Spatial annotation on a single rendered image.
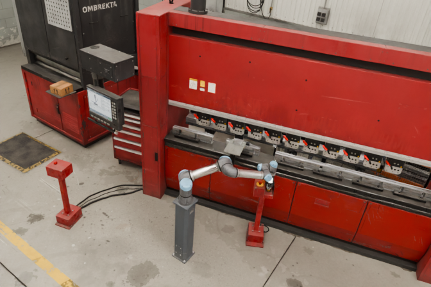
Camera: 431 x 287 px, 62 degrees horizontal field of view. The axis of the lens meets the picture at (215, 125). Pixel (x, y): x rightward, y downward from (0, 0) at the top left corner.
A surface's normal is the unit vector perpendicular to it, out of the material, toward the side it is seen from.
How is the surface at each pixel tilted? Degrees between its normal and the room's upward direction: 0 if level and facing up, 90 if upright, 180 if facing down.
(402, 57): 90
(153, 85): 90
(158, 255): 0
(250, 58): 90
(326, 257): 0
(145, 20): 90
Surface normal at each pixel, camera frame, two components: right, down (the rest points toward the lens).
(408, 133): -0.33, 0.47
